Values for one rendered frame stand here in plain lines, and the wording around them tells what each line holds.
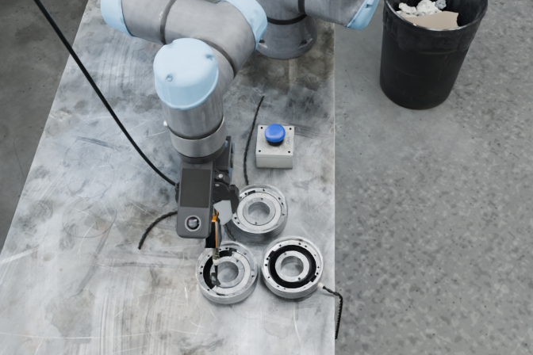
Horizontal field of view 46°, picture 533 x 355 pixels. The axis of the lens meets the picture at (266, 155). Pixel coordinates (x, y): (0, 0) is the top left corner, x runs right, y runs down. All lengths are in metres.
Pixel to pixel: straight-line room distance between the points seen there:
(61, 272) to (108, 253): 0.09
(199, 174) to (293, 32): 0.59
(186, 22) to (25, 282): 0.58
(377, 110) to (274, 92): 1.07
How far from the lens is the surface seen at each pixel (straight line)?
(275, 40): 1.38
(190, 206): 0.86
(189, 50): 0.75
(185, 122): 0.77
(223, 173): 0.89
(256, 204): 1.16
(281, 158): 1.19
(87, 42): 1.53
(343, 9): 1.26
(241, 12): 0.82
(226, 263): 1.10
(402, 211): 2.13
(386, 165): 2.23
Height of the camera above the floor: 1.80
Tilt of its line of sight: 54 degrees down
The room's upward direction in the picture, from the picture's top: 3 degrees counter-clockwise
